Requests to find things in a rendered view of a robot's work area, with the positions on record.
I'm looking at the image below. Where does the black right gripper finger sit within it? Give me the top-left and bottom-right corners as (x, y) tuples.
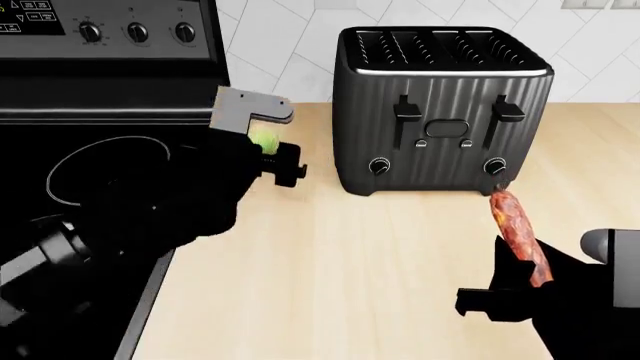
(455, 287), (501, 321)
(492, 234), (537, 281)

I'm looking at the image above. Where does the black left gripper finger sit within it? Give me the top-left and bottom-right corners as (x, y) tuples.
(259, 141), (309, 188)

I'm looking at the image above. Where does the red-brown sausage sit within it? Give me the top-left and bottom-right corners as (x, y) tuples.
(488, 189), (556, 288)

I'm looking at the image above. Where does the green brussel sprout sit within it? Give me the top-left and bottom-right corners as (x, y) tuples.
(248, 121), (281, 156)

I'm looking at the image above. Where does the black toaster dial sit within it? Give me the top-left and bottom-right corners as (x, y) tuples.
(368, 157), (392, 177)
(482, 156), (507, 176)

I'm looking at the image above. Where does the black toaster lever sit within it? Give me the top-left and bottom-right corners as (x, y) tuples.
(392, 94), (423, 150)
(483, 94), (527, 150)

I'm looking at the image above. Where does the black electric stove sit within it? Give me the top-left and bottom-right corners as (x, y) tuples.
(0, 0), (232, 360)

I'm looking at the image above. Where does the black stove knob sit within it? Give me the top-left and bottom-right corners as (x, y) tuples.
(77, 21), (104, 45)
(172, 21), (198, 44)
(125, 21), (150, 45)

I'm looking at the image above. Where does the black four-slot toaster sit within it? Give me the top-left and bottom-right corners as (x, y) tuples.
(331, 25), (555, 198)

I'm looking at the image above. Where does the stove control display panel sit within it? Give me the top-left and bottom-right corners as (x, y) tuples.
(0, 0), (67, 38)

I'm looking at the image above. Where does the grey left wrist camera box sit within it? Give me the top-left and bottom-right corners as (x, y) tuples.
(209, 85), (296, 137)

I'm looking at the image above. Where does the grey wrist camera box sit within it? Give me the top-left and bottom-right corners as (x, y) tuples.
(580, 228), (640, 309)
(209, 85), (296, 137)

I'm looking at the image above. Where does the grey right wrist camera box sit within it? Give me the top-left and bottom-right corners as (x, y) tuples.
(580, 228), (640, 309)

